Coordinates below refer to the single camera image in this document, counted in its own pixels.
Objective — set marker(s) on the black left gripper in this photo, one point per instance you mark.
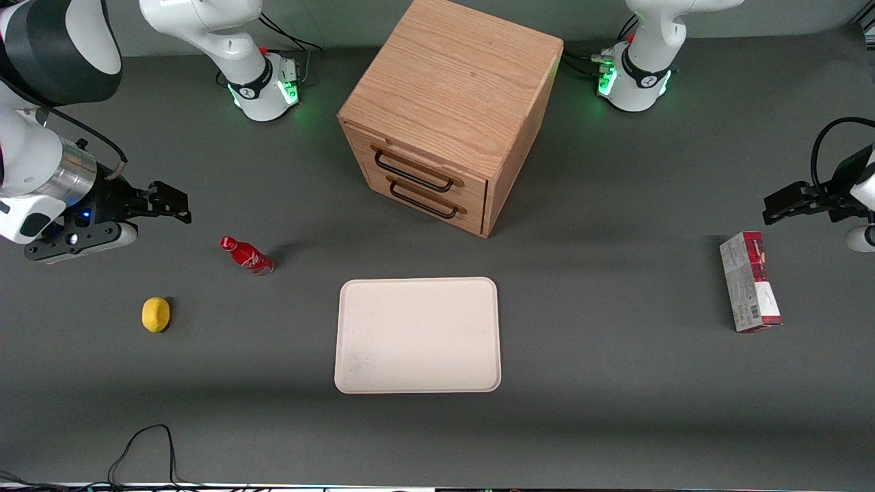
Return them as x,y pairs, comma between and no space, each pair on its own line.
839,189

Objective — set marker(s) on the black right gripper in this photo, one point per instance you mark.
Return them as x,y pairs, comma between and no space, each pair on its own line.
109,199

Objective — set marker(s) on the wooden drawer with notch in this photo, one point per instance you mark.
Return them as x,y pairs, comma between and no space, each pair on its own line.
472,186

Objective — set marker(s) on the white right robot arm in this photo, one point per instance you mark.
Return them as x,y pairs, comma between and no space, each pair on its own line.
27,150

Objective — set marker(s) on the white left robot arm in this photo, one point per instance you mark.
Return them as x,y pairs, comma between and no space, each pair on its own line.
646,75

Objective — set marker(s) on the plain wooden drawer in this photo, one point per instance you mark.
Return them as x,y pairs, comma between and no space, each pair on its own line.
472,217

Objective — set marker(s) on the wooden drawer cabinet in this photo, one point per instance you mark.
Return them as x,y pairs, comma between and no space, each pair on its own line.
458,75

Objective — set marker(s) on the red cola bottle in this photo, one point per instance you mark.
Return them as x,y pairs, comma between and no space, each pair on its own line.
247,257

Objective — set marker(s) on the red grey cardboard box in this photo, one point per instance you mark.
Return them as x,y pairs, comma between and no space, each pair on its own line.
748,283

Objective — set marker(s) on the yellow lemon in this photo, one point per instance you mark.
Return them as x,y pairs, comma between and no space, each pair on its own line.
156,315

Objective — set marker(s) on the beige plastic tray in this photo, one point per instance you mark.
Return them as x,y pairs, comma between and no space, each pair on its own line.
417,335

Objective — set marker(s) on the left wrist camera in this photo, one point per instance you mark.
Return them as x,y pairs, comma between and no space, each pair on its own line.
861,239

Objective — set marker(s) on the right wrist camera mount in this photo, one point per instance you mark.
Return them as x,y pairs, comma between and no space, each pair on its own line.
82,244

